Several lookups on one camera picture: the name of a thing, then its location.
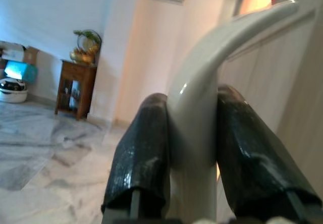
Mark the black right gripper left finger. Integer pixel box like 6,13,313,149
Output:
101,92,172,219

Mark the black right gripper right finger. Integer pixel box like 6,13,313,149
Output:
217,84,322,222

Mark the white curved broom handle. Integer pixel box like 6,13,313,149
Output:
164,0,301,221

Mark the long white cupboard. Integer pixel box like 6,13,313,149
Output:
219,7,323,199

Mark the small brown wooden cabinet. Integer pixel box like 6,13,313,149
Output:
55,59,98,120

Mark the white and black helmet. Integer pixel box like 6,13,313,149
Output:
0,77,28,103

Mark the teal box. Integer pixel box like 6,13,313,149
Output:
4,60,38,83

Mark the brown cardboard box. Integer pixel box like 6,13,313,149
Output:
23,46,40,66

